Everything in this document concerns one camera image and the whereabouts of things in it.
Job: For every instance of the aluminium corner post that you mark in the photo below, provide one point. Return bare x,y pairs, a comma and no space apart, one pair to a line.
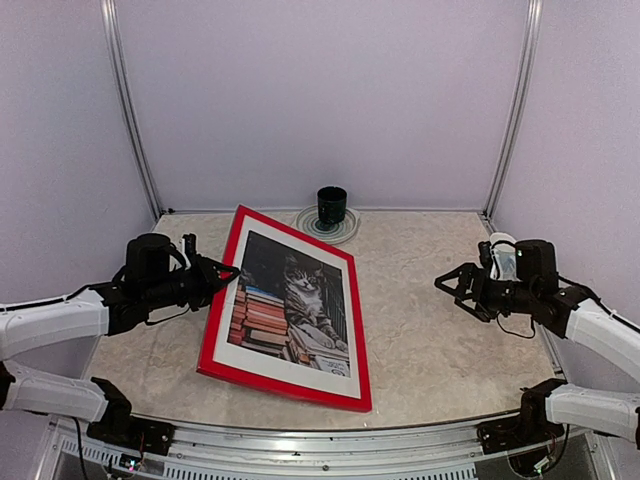
517,107
118,65

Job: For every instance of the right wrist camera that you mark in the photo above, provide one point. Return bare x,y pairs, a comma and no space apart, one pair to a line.
488,260

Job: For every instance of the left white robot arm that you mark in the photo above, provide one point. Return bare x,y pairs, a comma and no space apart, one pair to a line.
41,326

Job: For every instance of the left aluminium corner post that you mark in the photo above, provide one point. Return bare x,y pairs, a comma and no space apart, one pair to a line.
118,65

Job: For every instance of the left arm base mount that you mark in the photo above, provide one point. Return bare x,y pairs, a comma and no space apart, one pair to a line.
143,435

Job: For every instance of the light blue mug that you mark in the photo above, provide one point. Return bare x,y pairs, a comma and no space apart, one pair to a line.
502,250

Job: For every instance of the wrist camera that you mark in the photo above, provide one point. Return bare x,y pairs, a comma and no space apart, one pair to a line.
488,260
188,249

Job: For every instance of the dark green cup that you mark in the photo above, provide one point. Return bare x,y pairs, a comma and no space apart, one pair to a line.
331,205

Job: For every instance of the right aluminium corner post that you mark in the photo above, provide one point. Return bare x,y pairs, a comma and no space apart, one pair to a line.
517,107

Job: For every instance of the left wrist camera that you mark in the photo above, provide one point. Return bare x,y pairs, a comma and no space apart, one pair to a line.
188,249

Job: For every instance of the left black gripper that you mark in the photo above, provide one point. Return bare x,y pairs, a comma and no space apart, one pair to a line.
210,282

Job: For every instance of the white striped ceramic plate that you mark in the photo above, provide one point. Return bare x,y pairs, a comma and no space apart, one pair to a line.
307,221

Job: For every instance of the aluminium front rail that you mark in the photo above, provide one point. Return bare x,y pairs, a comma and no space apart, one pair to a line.
449,450

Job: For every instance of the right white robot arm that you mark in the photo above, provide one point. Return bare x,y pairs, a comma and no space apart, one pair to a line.
595,331

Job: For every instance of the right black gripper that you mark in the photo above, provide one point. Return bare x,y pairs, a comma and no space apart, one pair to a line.
470,272

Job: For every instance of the red wooden picture frame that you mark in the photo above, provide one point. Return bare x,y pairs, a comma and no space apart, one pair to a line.
215,330

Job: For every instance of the cat photo print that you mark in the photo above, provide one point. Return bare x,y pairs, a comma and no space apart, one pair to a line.
290,306

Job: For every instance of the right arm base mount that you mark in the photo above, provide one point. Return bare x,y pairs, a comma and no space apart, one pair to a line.
530,427

